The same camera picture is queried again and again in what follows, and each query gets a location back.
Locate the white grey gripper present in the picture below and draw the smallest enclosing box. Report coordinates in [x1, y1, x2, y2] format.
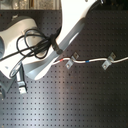
[0, 16, 43, 79]

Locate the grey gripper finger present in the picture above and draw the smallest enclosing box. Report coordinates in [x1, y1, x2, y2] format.
[16, 67, 27, 94]
[0, 80, 13, 99]

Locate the white cable with coloured marks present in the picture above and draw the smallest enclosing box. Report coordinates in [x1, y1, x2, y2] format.
[49, 56, 128, 65]

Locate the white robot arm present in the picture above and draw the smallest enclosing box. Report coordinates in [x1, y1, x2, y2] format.
[0, 0, 98, 94]

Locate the shelf with small parts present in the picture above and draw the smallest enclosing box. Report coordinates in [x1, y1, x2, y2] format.
[0, 0, 61, 10]

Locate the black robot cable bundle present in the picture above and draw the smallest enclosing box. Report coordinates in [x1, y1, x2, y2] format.
[0, 29, 62, 63]

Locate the black cable strap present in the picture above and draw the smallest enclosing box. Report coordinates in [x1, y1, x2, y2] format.
[49, 34, 63, 55]

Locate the left metal cable clip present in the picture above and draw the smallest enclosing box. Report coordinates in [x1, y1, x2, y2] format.
[65, 52, 79, 69]

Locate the metal cable clip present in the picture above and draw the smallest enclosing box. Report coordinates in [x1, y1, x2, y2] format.
[65, 52, 79, 69]
[102, 52, 116, 70]

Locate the right metal cable clip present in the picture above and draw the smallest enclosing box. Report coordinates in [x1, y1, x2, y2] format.
[102, 52, 116, 70]

